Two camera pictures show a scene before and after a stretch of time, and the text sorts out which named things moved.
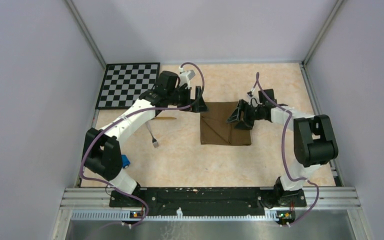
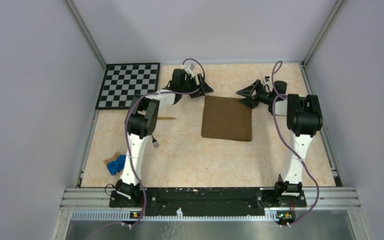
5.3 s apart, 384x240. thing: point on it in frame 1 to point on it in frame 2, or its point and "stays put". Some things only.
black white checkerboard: [123, 84] stays put
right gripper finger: [242, 125] to [251, 102]
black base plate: [207, 201] stays put
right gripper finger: [236, 115] to [249, 91]
